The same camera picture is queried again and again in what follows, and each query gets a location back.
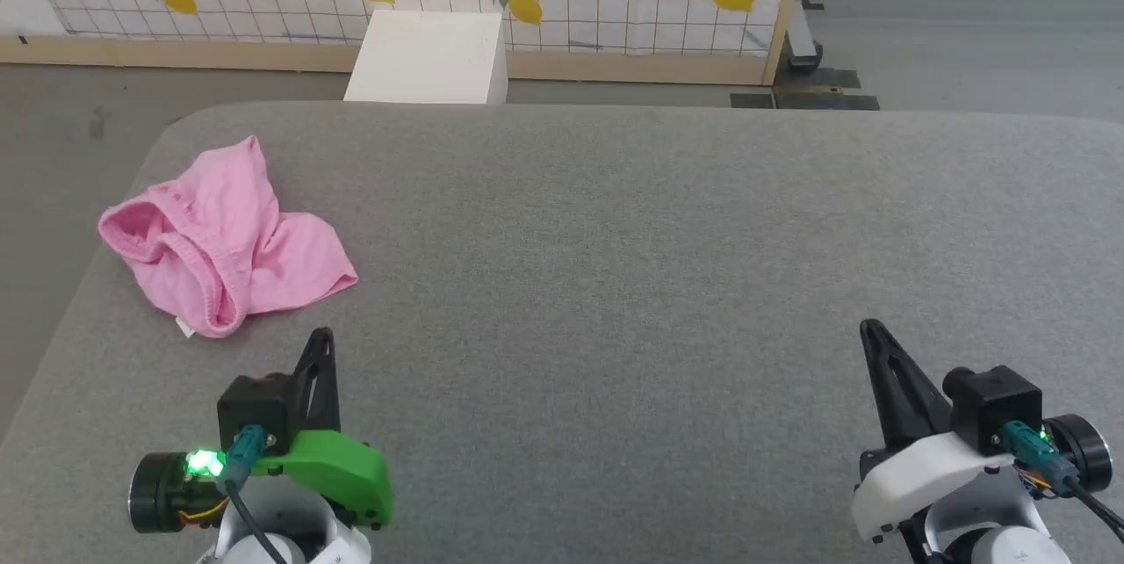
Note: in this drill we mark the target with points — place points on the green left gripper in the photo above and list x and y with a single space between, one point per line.
342 472

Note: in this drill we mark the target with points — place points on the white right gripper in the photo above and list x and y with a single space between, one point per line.
931 467

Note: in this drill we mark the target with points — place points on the pink cloth shorts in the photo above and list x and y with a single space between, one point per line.
228 239

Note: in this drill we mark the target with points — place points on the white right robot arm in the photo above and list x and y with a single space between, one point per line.
1001 529

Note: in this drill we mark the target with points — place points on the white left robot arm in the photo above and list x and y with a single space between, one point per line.
281 538

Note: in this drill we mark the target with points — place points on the black floor plates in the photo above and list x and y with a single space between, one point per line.
817 94

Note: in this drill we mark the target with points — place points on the white box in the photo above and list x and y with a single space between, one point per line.
430 59

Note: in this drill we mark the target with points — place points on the grey partition stand foot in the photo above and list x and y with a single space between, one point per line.
803 46

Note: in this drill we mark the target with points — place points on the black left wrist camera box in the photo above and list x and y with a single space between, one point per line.
259 410

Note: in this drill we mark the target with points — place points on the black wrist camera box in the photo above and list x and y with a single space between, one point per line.
997 401
259 410

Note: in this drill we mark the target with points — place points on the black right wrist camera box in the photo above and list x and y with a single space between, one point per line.
997 401

